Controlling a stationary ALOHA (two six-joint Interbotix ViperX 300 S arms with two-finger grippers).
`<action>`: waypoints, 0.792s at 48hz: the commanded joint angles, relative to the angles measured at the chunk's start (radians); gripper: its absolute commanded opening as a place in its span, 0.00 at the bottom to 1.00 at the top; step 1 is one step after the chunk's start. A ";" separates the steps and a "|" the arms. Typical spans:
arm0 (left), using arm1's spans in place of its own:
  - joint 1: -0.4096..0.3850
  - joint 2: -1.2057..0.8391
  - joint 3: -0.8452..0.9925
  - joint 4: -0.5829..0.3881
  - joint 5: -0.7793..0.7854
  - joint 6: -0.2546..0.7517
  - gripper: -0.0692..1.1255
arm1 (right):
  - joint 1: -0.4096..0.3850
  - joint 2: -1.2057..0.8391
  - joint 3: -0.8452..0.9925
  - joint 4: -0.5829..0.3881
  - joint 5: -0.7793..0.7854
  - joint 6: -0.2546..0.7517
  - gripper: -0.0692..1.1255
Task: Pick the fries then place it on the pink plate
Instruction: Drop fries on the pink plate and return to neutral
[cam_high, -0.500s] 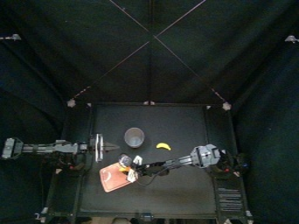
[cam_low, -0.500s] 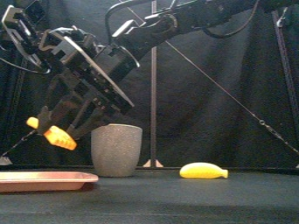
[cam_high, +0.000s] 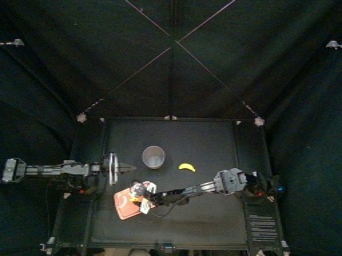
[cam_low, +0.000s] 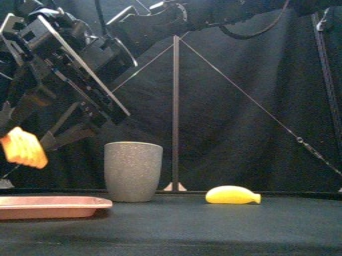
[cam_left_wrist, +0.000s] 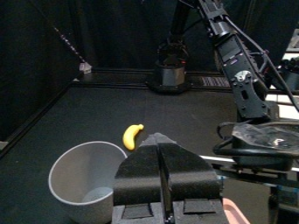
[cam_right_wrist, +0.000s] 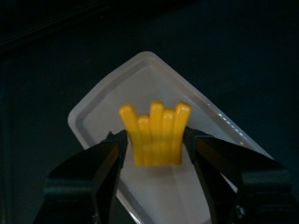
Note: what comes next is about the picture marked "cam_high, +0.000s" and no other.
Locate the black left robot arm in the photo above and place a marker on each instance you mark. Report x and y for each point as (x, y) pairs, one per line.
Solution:
(48, 170)

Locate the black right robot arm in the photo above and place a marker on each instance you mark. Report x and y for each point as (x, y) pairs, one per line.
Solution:
(227, 181)

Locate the pink square plate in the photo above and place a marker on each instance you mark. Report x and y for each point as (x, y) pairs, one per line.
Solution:
(126, 208)

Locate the yellow toy banana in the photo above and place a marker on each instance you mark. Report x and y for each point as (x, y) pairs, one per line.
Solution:
(187, 167)

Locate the white printed label sticker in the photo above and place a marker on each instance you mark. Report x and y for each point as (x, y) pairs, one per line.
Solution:
(262, 228)

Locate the silver frame corner bracket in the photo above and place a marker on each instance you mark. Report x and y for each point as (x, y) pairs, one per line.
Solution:
(333, 44)
(14, 42)
(80, 117)
(259, 121)

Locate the silver frame centre bracket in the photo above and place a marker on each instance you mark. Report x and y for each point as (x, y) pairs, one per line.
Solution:
(170, 117)

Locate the silver table foot bracket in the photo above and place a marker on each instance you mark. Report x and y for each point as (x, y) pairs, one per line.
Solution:
(47, 247)
(285, 248)

